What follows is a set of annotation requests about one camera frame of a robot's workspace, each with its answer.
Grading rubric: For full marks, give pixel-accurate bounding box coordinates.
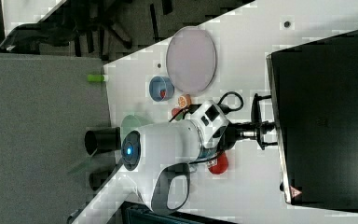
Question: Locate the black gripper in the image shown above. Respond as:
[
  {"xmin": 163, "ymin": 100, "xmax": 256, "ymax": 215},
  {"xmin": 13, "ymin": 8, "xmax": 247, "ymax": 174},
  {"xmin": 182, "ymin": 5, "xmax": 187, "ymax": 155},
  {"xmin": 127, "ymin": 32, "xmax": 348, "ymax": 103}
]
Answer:
[{"xmin": 223, "ymin": 121, "xmax": 278, "ymax": 150}]

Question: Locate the toaster oven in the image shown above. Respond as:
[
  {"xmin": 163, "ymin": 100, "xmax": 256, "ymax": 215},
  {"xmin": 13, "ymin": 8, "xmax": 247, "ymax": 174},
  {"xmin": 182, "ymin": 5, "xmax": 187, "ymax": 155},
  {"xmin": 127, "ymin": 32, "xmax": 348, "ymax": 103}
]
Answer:
[{"xmin": 266, "ymin": 30, "xmax": 358, "ymax": 213}]

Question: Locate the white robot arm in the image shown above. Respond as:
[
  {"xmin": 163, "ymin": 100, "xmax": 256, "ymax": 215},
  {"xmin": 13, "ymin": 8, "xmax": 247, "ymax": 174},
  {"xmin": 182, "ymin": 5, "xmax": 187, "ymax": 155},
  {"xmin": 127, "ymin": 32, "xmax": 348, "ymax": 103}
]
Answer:
[{"xmin": 117, "ymin": 100, "xmax": 275, "ymax": 216}]

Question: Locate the red ketchup bottle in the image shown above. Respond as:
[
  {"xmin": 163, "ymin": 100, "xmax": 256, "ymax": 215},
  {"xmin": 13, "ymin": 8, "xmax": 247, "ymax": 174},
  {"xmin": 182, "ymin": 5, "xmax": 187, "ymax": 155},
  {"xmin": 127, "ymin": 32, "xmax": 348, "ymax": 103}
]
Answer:
[{"xmin": 207, "ymin": 152, "xmax": 228, "ymax": 175}]

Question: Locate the orange slice toy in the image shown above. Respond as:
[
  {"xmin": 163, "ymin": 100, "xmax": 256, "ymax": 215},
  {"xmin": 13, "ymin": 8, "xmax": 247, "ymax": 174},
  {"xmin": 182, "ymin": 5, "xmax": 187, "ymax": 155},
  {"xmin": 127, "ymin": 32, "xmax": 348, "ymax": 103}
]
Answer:
[{"xmin": 178, "ymin": 94, "xmax": 192, "ymax": 108}]

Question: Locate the pink red toy fruit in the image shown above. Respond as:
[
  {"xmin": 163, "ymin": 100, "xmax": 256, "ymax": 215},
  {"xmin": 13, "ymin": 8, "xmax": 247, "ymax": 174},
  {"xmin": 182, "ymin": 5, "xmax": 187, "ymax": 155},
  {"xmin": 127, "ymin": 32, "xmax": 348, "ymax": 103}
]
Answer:
[{"xmin": 172, "ymin": 107, "xmax": 180, "ymax": 117}]

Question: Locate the round lavender plate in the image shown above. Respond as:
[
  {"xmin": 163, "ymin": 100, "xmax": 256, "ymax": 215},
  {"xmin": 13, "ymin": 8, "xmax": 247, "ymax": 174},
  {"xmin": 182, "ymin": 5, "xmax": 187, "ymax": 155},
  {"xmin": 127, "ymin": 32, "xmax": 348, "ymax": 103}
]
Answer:
[{"xmin": 166, "ymin": 26, "xmax": 216, "ymax": 95}]

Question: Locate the red toy strawberry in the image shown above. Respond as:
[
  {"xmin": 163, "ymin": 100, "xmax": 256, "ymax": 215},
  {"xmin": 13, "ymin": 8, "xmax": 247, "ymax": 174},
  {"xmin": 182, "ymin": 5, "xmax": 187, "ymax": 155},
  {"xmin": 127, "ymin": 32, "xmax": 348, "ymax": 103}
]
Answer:
[{"xmin": 159, "ymin": 90, "xmax": 166, "ymax": 98}]

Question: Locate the blue bowl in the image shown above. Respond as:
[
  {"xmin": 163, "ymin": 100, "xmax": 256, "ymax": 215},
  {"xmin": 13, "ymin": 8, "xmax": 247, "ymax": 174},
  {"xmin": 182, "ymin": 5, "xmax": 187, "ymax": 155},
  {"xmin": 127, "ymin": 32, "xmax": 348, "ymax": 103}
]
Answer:
[{"xmin": 149, "ymin": 76, "xmax": 174, "ymax": 102}]

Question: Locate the black cylinder cup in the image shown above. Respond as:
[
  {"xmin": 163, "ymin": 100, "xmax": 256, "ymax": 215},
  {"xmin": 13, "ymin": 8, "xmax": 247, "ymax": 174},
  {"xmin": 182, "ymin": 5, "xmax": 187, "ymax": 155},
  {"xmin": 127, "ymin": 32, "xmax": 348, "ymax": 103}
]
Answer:
[{"xmin": 84, "ymin": 127, "xmax": 120, "ymax": 155}]

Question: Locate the green marker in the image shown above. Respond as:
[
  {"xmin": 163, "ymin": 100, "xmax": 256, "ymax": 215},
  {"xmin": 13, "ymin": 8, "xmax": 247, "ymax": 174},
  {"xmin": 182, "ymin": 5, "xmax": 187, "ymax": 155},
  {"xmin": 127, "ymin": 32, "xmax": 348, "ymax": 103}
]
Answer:
[{"xmin": 87, "ymin": 75, "xmax": 109, "ymax": 82}]

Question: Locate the blue metal frame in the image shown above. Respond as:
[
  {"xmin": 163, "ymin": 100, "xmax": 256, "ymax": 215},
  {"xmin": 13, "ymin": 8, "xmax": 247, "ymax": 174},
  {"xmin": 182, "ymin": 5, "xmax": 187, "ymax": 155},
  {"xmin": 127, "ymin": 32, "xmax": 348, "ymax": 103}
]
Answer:
[{"xmin": 120, "ymin": 202, "xmax": 235, "ymax": 224}]

